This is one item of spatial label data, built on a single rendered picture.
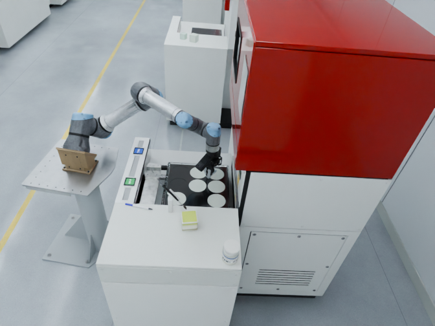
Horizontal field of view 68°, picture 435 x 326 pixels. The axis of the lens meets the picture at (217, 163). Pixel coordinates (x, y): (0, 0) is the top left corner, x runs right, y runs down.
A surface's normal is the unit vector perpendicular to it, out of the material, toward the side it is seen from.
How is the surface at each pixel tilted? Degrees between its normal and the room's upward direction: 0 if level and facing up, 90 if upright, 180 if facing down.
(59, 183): 0
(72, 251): 0
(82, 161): 90
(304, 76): 90
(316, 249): 90
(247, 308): 0
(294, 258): 90
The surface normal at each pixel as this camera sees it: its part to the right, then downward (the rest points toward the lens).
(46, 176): 0.07, -0.75
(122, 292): 0.00, 0.66
